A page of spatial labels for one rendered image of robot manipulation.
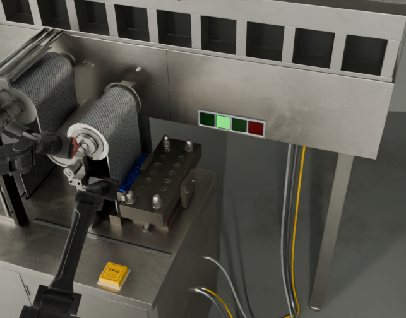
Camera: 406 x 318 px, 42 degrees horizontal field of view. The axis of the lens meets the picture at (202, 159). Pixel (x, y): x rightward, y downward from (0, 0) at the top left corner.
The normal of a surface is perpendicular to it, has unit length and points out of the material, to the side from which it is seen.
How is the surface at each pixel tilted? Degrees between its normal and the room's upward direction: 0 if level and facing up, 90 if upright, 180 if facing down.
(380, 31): 90
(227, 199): 0
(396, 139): 0
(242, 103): 90
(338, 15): 90
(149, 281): 0
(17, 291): 90
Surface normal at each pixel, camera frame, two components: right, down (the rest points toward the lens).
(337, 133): -0.33, 0.61
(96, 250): -0.02, -0.77
